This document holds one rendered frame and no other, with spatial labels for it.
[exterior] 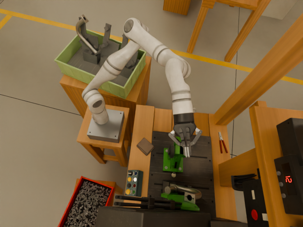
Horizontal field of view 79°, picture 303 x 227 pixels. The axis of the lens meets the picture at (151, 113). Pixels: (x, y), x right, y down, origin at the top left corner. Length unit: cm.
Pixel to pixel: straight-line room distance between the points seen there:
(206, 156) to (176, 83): 77
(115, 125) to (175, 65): 74
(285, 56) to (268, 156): 42
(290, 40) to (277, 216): 63
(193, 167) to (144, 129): 42
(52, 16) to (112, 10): 98
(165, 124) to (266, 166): 81
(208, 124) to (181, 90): 81
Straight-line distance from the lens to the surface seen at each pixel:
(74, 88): 172
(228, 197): 137
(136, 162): 124
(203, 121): 144
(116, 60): 93
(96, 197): 126
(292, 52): 93
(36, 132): 255
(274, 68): 98
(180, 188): 112
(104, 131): 127
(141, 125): 132
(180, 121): 65
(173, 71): 67
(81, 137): 140
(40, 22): 372
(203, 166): 131
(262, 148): 73
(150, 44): 78
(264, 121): 78
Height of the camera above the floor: 212
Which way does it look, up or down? 64 degrees down
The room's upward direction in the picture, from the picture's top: 9 degrees clockwise
